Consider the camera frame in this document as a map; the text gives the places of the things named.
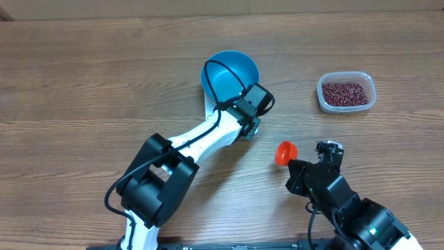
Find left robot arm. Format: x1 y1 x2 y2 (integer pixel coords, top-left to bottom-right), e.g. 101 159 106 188
115 84 275 249

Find white kitchen scale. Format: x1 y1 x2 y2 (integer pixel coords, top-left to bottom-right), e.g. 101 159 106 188
204 92 216 120

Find clear plastic container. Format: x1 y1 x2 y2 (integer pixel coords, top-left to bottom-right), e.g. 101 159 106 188
316 71 377 114

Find blue bowl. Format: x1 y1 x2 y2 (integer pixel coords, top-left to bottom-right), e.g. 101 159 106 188
207 51 259 102

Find red measuring scoop blue handle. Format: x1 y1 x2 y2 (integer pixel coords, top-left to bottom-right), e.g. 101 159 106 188
275 140 298 166

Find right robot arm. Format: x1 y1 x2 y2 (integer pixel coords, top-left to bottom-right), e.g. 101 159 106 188
286 160 422 250

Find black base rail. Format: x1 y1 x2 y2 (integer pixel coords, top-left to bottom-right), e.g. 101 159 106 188
86 237 334 250

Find red adzuki beans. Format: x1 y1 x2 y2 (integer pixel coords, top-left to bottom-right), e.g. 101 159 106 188
321 83 368 106

